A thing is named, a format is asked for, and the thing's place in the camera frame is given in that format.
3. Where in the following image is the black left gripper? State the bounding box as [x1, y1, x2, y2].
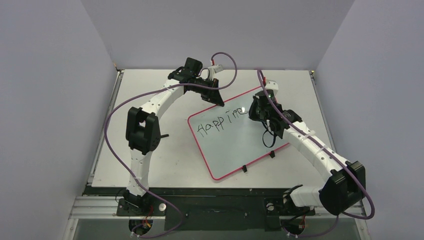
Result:
[192, 78, 225, 107]

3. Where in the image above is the pink-framed whiteboard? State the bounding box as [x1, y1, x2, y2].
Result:
[187, 87, 288, 181]

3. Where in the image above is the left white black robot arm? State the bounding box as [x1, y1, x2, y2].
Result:
[123, 57, 225, 215]

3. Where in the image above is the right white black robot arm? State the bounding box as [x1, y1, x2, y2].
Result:
[248, 90, 366, 216]

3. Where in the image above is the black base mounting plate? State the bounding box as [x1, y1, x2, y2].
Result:
[116, 187, 321, 235]

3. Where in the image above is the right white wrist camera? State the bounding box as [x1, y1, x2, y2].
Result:
[264, 80, 279, 96]

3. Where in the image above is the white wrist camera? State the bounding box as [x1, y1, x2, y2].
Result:
[264, 80, 279, 96]
[207, 64, 224, 81]

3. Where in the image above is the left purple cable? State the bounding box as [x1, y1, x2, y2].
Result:
[103, 51, 238, 239]

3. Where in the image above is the purple cable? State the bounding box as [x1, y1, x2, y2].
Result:
[103, 51, 238, 239]
[256, 69, 376, 221]

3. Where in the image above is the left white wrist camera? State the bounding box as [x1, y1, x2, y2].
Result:
[207, 64, 224, 81]

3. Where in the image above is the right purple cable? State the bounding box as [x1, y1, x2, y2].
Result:
[256, 69, 376, 221]

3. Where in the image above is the aluminium table frame rail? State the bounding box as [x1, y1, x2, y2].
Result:
[67, 195, 369, 220]

